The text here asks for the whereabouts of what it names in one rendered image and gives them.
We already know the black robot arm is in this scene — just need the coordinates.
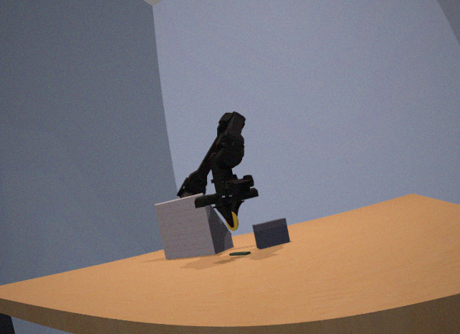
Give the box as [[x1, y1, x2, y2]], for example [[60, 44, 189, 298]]
[[177, 111, 254, 199]]

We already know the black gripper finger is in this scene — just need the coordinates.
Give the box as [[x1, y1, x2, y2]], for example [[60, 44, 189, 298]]
[[213, 203, 234, 228], [231, 200, 244, 217]]

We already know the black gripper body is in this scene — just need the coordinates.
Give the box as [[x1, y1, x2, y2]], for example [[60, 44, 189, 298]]
[[195, 171, 259, 208]]

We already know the gold coin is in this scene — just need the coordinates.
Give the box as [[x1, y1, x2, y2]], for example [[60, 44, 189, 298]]
[[226, 212, 239, 231]]

